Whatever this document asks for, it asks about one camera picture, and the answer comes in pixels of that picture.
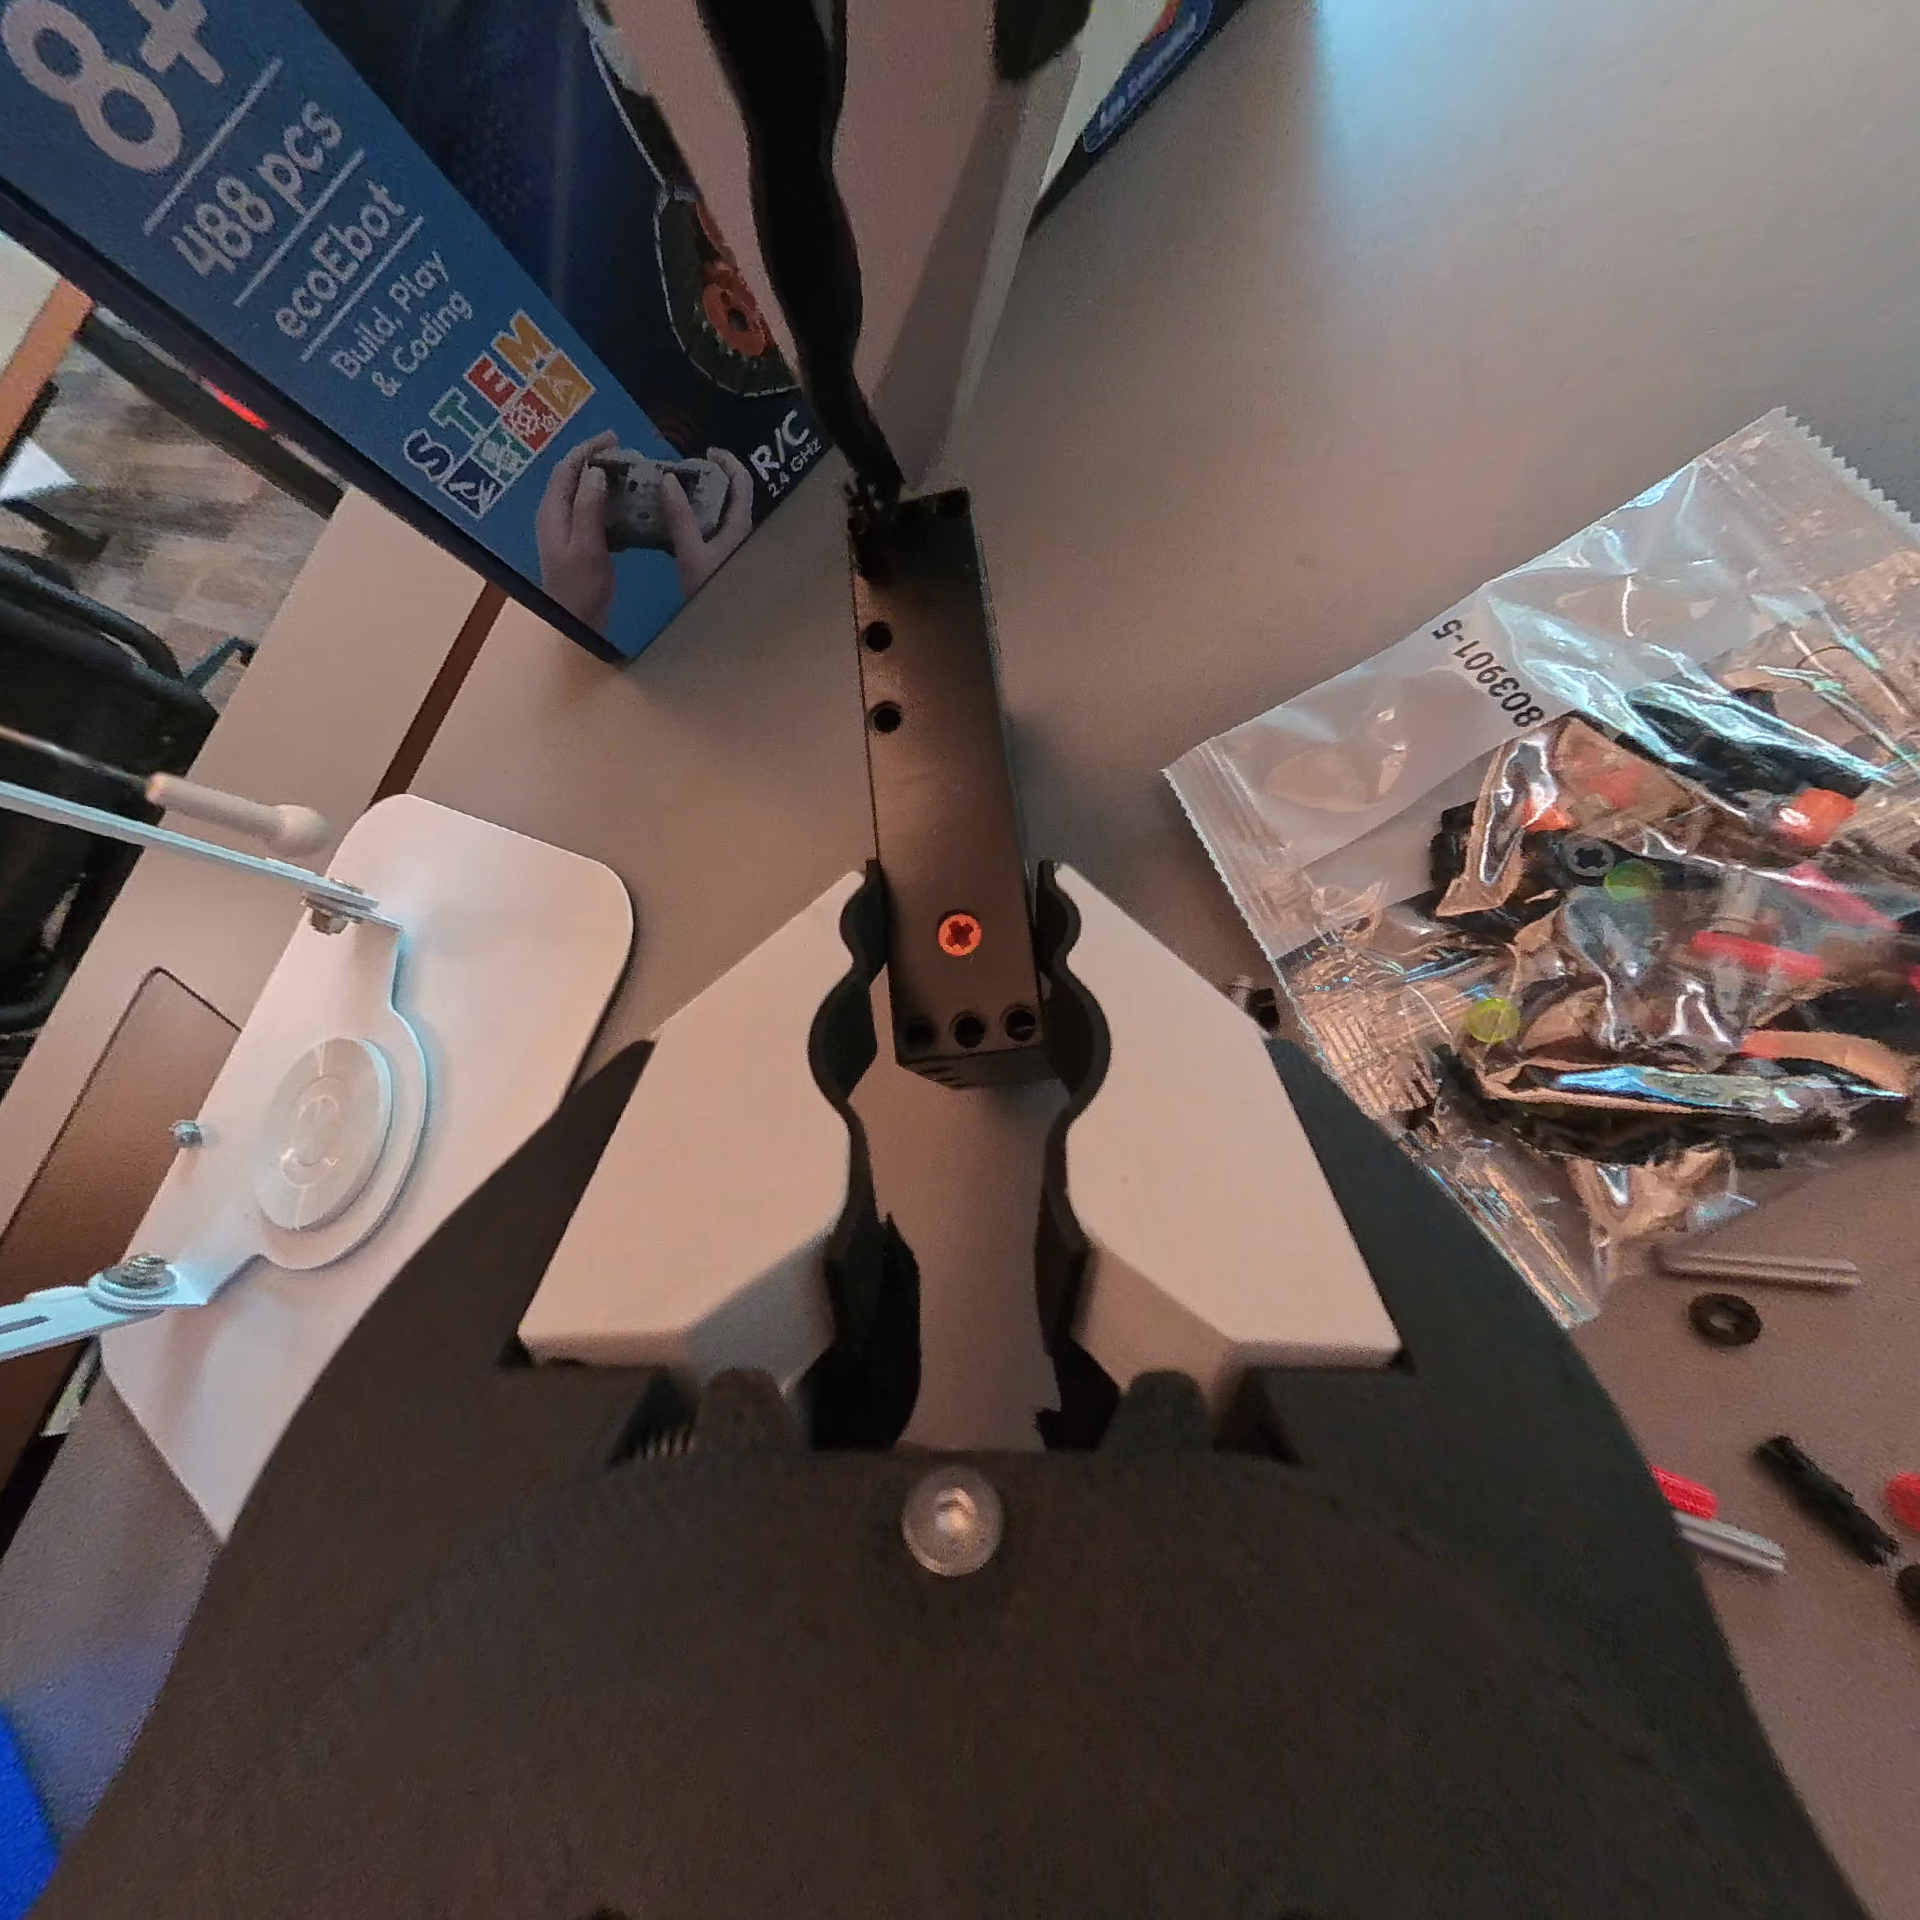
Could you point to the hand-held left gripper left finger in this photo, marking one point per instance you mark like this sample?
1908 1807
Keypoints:
699 1201

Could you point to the red axle rod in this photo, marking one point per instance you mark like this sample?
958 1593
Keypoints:
1681 1488

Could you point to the black beam piece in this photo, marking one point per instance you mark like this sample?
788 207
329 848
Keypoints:
1254 1002

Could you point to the black battery box block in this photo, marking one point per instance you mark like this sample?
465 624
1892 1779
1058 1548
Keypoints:
931 779

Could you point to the red translucent round tile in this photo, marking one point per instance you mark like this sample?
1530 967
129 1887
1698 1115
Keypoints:
1906 1500

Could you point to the blue toy kit box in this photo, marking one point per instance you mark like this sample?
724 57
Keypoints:
375 299

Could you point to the dark grey axle rod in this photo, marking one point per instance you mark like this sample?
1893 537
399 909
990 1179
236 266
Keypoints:
1757 1272

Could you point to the light grey axle rod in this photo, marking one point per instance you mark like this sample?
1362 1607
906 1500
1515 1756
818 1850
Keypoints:
1724 1540

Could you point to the grey desk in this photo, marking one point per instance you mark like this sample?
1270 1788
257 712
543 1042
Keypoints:
1277 451

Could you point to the black connector pin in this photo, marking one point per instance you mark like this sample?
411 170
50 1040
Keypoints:
1822 1500

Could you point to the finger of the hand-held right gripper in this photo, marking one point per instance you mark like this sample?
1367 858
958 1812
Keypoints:
797 181
945 225

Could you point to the white book stand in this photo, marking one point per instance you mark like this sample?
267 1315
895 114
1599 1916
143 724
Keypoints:
481 973

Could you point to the clear bag of building parts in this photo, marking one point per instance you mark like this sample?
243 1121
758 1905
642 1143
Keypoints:
1622 901

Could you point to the blue plastic bin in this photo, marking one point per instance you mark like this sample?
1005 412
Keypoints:
23 1799

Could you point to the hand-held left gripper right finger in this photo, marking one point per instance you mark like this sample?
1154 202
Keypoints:
1223 1201

